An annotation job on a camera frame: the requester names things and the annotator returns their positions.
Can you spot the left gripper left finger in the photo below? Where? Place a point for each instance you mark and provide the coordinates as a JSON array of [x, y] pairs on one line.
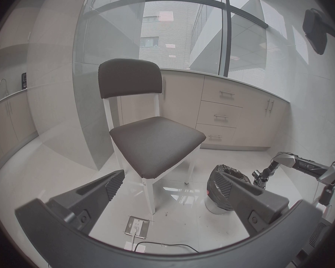
[[95, 200]]

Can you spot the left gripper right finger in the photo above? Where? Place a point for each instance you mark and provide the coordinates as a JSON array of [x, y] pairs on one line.
[[254, 205]]

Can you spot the black plastic bag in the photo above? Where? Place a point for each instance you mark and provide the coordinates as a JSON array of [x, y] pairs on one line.
[[212, 186]]

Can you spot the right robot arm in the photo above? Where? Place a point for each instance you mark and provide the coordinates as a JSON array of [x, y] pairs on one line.
[[309, 165]]

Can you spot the white trash bin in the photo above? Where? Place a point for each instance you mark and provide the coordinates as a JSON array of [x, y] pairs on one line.
[[216, 209]]

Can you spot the dark grey white-framed chair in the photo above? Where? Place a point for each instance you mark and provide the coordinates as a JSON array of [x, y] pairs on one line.
[[156, 141]]

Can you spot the beige cabinet with drawers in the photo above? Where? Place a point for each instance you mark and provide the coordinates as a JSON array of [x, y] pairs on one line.
[[220, 116]]

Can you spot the beige sink cabinet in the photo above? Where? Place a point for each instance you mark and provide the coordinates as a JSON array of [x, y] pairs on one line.
[[11, 121]]

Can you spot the metal faucet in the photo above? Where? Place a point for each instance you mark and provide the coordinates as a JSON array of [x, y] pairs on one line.
[[6, 89]]

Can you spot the window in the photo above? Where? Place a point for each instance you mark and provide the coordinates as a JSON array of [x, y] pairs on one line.
[[167, 32]]

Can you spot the black wall panel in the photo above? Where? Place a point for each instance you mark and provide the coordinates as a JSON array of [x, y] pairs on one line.
[[24, 81]]

